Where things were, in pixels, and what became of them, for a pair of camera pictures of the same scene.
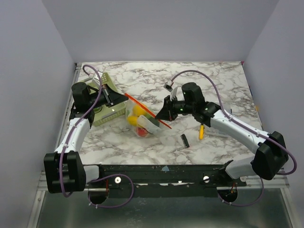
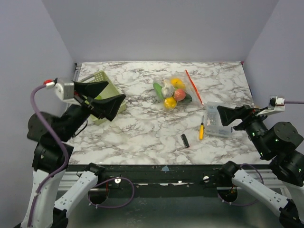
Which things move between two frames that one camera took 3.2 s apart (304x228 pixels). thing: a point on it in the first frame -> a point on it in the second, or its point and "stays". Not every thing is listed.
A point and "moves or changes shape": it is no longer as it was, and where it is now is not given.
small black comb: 185,141 stays
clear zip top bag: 143,122 -> 176,91
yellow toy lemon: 132,120 moves or changes shape
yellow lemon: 137,110 -> 177,83
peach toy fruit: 142,132 -> 180,94
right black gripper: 169,109 -> 245,118
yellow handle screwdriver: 201,131 stays
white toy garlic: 149,125 -> 167,91
